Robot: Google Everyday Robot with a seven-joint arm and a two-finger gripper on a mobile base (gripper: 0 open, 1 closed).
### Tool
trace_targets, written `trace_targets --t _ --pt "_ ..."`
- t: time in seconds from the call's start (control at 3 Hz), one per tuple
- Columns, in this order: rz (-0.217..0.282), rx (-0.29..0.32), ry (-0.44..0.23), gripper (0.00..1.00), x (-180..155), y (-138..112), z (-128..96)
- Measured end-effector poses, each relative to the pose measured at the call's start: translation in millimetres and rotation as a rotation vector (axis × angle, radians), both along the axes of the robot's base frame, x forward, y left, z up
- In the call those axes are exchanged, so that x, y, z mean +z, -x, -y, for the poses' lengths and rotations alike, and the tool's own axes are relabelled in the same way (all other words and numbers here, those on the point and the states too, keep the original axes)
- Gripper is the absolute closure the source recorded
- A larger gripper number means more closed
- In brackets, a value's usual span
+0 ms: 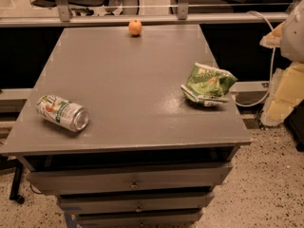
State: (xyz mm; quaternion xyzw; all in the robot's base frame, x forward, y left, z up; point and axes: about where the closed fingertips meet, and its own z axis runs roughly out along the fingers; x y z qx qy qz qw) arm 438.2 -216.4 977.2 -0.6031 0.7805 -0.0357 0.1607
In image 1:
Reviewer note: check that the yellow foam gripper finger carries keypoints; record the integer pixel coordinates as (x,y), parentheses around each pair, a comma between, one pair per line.
(285,93)
(273,38)

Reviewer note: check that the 7up soda can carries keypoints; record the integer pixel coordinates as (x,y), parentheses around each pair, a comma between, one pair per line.
(65,113)

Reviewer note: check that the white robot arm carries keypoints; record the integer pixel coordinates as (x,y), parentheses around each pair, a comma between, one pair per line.
(292,40)

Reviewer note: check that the green chip bag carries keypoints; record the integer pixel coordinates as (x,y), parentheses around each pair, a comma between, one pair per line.
(208,85)

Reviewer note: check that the orange fruit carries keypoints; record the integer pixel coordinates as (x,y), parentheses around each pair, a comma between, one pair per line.
(135,27)

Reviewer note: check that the grey drawer cabinet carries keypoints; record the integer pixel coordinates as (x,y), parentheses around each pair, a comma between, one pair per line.
(138,115)

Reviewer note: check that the bottom grey drawer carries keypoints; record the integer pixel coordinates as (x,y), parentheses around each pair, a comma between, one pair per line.
(138,219)

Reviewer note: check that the grey drawer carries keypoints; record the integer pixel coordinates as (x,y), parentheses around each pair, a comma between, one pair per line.
(136,203)
(138,219)
(130,178)

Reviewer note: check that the top grey drawer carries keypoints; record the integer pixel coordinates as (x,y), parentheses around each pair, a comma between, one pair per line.
(130,178)

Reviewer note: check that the middle grey drawer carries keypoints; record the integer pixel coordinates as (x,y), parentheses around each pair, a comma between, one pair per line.
(136,203)

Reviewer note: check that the black stand leg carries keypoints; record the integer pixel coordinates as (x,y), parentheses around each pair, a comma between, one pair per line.
(5,164)

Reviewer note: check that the metal railing frame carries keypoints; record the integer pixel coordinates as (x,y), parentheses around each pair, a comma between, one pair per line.
(23,13)

